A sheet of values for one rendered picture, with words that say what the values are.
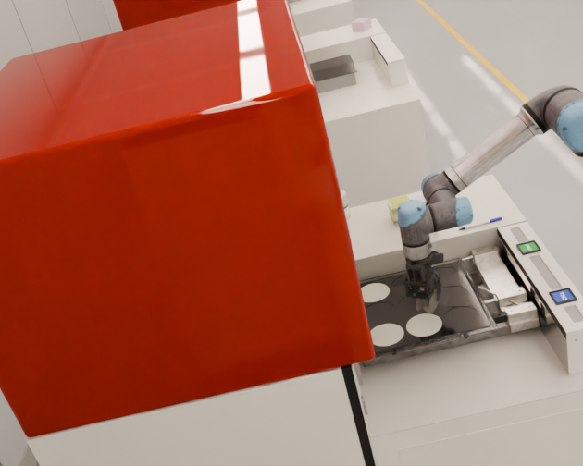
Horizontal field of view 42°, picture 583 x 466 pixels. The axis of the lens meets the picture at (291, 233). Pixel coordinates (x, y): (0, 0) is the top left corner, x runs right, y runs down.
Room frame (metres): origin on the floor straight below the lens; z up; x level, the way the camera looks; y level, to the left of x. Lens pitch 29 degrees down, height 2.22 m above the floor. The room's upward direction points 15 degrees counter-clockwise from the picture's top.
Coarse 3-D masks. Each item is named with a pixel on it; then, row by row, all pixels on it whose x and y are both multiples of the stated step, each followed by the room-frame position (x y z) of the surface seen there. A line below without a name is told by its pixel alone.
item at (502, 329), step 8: (504, 328) 1.66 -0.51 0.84; (472, 336) 1.67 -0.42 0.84; (480, 336) 1.66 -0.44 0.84; (488, 336) 1.66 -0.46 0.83; (496, 336) 1.66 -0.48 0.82; (440, 344) 1.67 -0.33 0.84; (448, 344) 1.67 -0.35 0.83; (456, 344) 1.67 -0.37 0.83; (464, 344) 1.67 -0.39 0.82; (400, 352) 1.68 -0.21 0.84; (408, 352) 1.67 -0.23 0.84; (416, 352) 1.67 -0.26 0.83; (424, 352) 1.67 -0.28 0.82; (376, 360) 1.68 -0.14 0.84; (384, 360) 1.68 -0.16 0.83; (392, 360) 1.68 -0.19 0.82
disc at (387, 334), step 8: (376, 328) 1.74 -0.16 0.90; (384, 328) 1.73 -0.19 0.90; (392, 328) 1.72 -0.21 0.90; (400, 328) 1.71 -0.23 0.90; (376, 336) 1.70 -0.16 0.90; (384, 336) 1.69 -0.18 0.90; (392, 336) 1.68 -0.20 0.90; (400, 336) 1.68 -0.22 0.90; (376, 344) 1.67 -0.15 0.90; (384, 344) 1.66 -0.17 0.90; (392, 344) 1.65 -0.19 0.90
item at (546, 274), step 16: (512, 240) 1.91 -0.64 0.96; (528, 240) 1.88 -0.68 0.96; (528, 256) 1.80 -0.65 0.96; (544, 256) 1.78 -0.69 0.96; (528, 272) 1.73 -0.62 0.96; (544, 272) 1.72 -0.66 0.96; (560, 272) 1.69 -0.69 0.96; (544, 288) 1.64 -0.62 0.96; (560, 288) 1.62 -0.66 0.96; (576, 288) 1.60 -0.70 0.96; (560, 304) 1.56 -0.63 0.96; (576, 304) 1.54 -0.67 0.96; (560, 320) 1.50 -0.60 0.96; (576, 320) 1.49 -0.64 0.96; (576, 336) 1.44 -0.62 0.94; (576, 352) 1.44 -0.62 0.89; (576, 368) 1.44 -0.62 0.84
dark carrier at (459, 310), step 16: (448, 272) 1.92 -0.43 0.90; (400, 288) 1.90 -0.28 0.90; (448, 288) 1.83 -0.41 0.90; (464, 288) 1.81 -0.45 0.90; (368, 304) 1.86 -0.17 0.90; (384, 304) 1.84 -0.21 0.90; (400, 304) 1.82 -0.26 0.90; (448, 304) 1.76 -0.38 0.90; (464, 304) 1.74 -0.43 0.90; (368, 320) 1.78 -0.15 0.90; (384, 320) 1.77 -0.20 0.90; (400, 320) 1.74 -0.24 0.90; (448, 320) 1.69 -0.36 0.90; (464, 320) 1.67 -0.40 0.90; (480, 320) 1.65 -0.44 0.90; (432, 336) 1.64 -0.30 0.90
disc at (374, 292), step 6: (366, 288) 1.94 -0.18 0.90; (372, 288) 1.93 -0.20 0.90; (378, 288) 1.93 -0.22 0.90; (384, 288) 1.92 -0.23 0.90; (366, 294) 1.91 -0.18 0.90; (372, 294) 1.91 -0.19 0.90; (378, 294) 1.90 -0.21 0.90; (384, 294) 1.89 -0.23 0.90; (366, 300) 1.88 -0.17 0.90; (372, 300) 1.87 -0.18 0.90
